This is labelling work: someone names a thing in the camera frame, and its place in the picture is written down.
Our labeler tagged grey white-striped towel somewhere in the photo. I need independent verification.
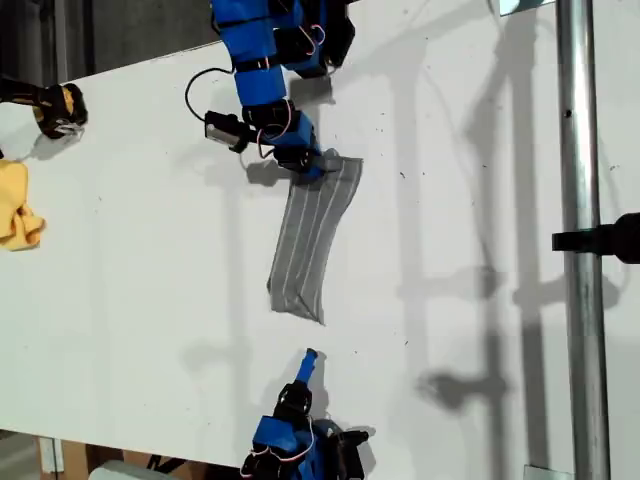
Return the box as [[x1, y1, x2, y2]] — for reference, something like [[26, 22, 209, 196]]
[[266, 148, 365, 327]]

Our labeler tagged white container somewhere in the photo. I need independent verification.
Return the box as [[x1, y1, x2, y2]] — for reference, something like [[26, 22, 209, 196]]
[[88, 459, 151, 480]]

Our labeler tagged brown cardboard box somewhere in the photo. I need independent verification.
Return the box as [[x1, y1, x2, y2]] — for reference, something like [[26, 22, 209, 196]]
[[62, 439, 211, 480]]

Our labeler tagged white table leg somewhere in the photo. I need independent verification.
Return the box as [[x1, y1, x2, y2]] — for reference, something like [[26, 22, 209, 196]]
[[38, 436, 65, 474]]

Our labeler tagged yellow cloth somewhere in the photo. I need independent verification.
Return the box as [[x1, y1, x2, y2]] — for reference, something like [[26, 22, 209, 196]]
[[0, 158, 47, 252]]

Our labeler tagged black clamp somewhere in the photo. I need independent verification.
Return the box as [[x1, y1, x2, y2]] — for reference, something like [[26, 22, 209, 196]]
[[551, 212, 640, 265]]

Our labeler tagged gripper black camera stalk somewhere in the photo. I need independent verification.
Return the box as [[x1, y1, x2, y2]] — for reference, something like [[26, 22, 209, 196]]
[[239, 123, 277, 147]]

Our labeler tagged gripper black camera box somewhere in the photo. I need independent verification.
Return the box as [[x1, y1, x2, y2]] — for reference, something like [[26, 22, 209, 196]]
[[203, 110, 249, 153], [328, 426, 373, 480]]

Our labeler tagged gripper black camera cable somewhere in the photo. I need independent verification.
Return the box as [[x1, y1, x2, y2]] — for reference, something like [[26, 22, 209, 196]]
[[184, 67, 236, 122]]

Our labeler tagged shiny metal bracket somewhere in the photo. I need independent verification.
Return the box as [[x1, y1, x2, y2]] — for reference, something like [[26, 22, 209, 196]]
[[492, 0, 554, 19]]

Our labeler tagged steel post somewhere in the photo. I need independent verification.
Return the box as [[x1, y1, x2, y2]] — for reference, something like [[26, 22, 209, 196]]
[[554, 0, 613, 480]]

